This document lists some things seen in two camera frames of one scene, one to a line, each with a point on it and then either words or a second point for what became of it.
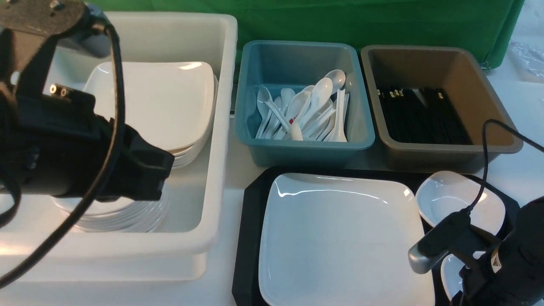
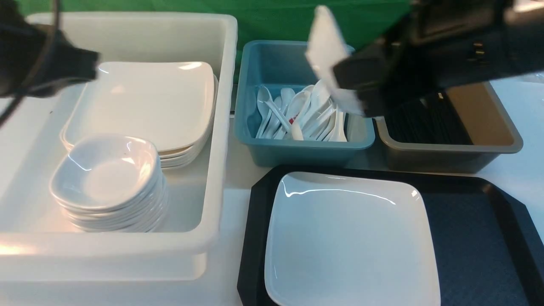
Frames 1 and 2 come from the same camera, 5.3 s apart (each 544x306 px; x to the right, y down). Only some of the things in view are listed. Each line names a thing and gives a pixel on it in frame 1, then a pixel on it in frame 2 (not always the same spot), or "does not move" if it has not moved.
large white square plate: [326, 241] does not move
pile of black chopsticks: [421, 115] does not move
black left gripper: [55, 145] to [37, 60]
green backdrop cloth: [488, 27] does not move
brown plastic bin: [426, 107] does not move
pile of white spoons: [318, 112] does not move
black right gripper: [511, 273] to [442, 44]
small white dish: [450, 266] to [326, 47]
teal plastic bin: [275, 65] does not move
